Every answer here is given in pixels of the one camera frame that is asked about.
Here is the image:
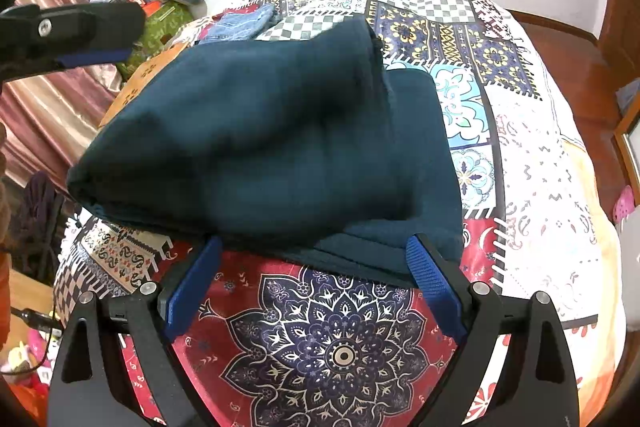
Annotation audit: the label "purple garment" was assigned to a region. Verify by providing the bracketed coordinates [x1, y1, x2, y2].
[15, 172, 76, 278]

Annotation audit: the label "cream orange quilt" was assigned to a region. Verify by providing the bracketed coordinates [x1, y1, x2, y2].
[560, 127, 629, 408]

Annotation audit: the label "patchwork printed blanket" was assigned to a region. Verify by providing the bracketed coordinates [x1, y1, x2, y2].
[52, 0, 601, 427]

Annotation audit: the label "black cable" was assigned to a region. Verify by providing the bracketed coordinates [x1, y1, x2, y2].
[10, 306, 64, 373]

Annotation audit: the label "green patterned pillow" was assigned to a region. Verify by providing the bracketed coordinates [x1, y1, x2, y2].
[116, 0, 196, 80]

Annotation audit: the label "blue jeans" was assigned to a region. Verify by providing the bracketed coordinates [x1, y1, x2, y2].
[197, 3, 276, 44]

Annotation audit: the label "orange patterned cushion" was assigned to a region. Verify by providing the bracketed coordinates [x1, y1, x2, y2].
[97, 42, 194, 128]

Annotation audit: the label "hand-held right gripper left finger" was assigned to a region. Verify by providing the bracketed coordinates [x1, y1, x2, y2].
[47, 234, 223, 427]

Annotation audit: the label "wooden door frame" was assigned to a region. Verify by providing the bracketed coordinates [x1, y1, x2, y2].
[595, 0, 640, 188]

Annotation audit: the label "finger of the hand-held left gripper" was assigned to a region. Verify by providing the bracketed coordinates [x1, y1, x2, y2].
[0, 2, 146, 82]

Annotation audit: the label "pink striped curtain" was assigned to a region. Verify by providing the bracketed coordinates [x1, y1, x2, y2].
[0, 0, 123, 192]

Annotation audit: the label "dark teal pants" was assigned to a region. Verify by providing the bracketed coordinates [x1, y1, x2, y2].
[66, 14, 464, 291]

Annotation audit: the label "pink slipper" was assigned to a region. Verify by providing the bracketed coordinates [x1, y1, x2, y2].
[612, 186, 636, 221]

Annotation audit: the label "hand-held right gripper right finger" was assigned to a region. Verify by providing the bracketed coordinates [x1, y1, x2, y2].
[405, 232, 581, 427]

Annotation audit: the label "wooden side table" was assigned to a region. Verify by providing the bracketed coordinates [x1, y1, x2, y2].
[7, 267, 66, 348]

